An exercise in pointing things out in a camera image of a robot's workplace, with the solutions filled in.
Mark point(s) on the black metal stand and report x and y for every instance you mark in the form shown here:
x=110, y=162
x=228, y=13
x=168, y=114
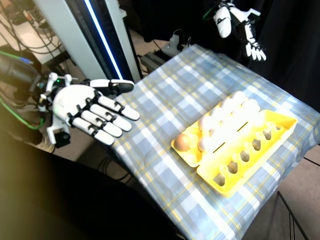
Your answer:
x=290, y=211

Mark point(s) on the blue plaid tablecloth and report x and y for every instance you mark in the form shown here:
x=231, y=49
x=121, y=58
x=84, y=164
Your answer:
x=175, y=87

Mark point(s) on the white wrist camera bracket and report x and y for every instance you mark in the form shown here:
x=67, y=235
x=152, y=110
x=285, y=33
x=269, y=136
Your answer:
x=53, y=131

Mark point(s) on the brown egg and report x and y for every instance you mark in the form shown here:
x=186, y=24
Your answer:
x=182, y=142

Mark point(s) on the yellow egg box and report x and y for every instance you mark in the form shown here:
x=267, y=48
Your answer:
x=275, y=120

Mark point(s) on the black curtain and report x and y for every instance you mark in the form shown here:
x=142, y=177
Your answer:
x=287, y=50

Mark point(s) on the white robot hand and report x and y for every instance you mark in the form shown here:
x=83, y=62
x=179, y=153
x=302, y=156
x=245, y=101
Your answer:
x=255, y=51
x=72, y=100

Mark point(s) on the grey clamp device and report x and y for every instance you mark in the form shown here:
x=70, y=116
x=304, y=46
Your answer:
x=172, y=42

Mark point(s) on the grey column with light strip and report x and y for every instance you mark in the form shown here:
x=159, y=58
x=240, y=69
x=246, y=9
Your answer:
x=65, y=37

